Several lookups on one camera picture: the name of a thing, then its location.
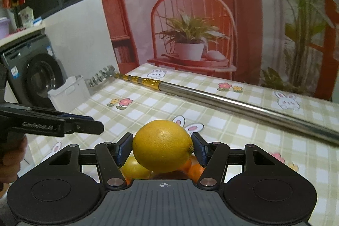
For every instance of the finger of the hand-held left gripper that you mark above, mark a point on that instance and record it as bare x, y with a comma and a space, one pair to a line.
84, 125

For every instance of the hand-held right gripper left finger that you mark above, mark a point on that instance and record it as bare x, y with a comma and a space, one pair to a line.
124, 150

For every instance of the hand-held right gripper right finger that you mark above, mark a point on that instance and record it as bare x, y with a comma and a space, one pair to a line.
200, 149

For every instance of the orange mandarin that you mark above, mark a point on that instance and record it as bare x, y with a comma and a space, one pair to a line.
187, 165
197, 171

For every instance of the yellow grapefruit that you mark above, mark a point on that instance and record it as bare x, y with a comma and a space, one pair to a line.
135, 169

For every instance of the yellow lemon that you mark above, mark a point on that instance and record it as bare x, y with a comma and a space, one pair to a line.
163, 146

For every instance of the person's left hand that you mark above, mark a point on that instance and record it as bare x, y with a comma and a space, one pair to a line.
10, 162

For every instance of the white plastic basket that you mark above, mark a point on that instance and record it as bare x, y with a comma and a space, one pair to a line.
68, 93

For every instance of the checked floral tablecloth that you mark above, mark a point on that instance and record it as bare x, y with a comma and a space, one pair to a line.
238, 130

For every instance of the grey washing machine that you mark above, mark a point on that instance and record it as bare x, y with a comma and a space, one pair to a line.
39, 75

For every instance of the telescopic metal pole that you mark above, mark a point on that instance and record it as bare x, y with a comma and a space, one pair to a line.
212, 99

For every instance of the purple plastic basin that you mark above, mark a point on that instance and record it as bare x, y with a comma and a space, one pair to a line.
4, 27

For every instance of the white printed bag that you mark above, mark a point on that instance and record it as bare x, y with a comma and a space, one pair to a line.
26, 16

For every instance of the printed room backdrop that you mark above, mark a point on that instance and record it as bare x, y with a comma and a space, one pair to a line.
251, 16

